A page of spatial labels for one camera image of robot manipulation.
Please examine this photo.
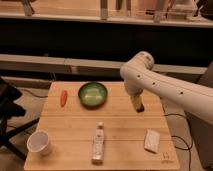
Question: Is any green ceramic bowl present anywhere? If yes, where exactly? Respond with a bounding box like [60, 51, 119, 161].
[78, 82, 108, 108]

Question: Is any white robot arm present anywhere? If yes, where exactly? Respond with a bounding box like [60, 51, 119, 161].
[120, 51, 213, 125]

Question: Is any black remote control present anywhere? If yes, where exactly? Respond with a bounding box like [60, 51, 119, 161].
[136, 104, 145, 113]

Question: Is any orange carrot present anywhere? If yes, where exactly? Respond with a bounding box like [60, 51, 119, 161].
[60, 90, 68, 107]

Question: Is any white plastic cup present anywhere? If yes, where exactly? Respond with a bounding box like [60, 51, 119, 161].
[27, 131, 52, 156]

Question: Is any black tripod stand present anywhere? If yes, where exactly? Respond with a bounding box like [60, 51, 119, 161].
[0, 77, 39, 160]

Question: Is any black floor cable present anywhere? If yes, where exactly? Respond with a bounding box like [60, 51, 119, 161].
[163, 113, 194, 171]

